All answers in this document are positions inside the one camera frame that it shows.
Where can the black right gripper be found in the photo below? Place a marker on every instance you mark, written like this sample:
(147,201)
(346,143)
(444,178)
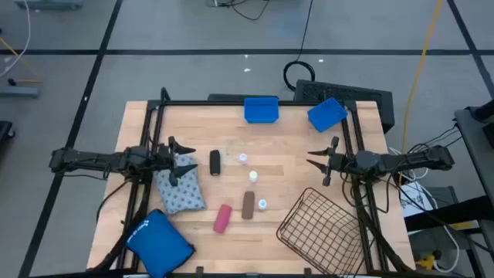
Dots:
(341,162)

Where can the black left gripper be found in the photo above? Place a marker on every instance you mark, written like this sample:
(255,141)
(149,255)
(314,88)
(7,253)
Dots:
(164,158)

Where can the grey patterned fabric pouch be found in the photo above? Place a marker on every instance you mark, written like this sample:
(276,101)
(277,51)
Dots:
(185,193)

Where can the pink bandage roll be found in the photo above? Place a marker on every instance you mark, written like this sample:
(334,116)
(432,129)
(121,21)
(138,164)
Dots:
(222,219)

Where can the brown bandage roll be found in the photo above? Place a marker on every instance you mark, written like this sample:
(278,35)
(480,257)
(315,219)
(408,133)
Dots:
(248,205)

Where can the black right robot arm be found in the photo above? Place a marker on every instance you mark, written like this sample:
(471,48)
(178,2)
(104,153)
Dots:
(405,160)

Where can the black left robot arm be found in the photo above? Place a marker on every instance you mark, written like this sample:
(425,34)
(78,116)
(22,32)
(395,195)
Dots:
(96,159)

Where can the blue plastic bin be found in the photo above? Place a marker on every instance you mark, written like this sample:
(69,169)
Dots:
(261,110)
(327,114)

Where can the black flat device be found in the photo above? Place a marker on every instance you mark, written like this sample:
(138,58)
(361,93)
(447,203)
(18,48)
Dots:
(224,97)

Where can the black perforated computer case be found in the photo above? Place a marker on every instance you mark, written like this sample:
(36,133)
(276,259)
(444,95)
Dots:
(366,98)

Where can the blue first aid pouch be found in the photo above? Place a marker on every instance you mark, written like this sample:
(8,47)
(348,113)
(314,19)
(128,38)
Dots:
(158,243)

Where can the white printed box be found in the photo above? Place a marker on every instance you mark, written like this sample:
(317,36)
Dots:
(415,197)

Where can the yellow power plug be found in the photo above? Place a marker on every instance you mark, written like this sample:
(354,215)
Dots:
(426,263)

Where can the dark side cart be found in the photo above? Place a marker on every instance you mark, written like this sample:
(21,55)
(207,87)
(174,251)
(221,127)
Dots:
(472,139)

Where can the grey metal floor bar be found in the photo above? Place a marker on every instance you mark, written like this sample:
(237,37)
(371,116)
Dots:
(19,92)

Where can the grey metal floor base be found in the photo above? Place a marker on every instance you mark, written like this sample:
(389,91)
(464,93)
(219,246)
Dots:
(50,4)

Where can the black metal table frame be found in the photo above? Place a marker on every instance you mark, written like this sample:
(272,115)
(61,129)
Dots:
(193,103)

